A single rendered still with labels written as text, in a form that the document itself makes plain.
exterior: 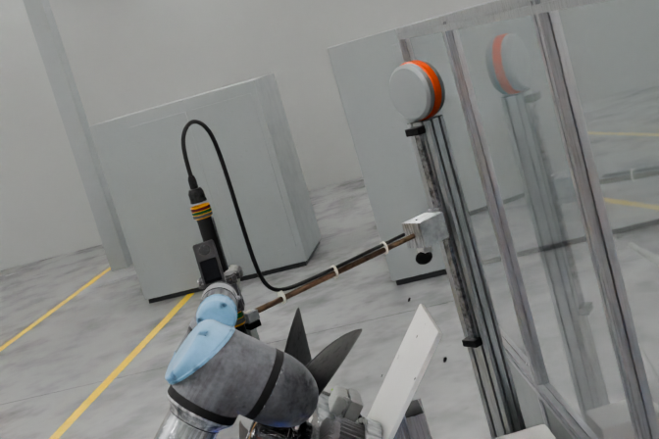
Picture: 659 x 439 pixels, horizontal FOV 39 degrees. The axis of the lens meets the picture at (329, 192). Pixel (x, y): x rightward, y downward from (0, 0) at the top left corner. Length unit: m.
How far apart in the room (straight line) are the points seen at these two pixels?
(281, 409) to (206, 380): 0.12
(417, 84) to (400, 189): 5.22
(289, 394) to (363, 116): 6.20
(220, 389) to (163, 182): 8.26
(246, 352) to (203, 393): 0.09
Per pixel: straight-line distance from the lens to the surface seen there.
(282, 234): 9.46
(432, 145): 2.47
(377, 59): 7.52
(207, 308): 1.79
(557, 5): 1.56
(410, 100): 2.47
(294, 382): 1.46
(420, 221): 2.43
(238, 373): 1.44
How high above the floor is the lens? 2.05
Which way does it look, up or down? 9 degrees down
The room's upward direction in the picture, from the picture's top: 16 degrees counter-clockwise
